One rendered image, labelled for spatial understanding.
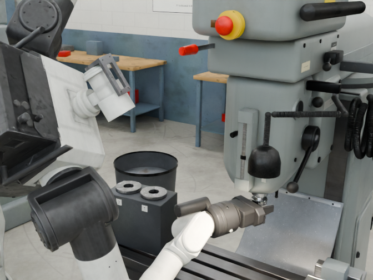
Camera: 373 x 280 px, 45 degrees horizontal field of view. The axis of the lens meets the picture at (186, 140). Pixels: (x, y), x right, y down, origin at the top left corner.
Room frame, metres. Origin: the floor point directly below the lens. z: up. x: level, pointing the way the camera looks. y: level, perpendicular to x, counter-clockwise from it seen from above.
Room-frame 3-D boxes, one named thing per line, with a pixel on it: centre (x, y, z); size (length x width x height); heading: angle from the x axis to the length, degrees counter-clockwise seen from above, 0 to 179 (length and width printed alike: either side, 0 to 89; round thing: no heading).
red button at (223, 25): (0.97, -0.08, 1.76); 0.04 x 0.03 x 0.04; 58
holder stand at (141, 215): (1.41, 0.15, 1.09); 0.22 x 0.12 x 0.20; 64
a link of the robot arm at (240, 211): (1.13, -0.14, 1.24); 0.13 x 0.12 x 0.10; 34
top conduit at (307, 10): (1.13, -0.35, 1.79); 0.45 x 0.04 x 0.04; 148
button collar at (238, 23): (0.99, -0.09, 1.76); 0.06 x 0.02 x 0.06; 58
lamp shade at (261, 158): (0.93, -0.17, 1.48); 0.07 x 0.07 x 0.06
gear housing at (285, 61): (1.22, -0.24, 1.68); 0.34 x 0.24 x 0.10; 148
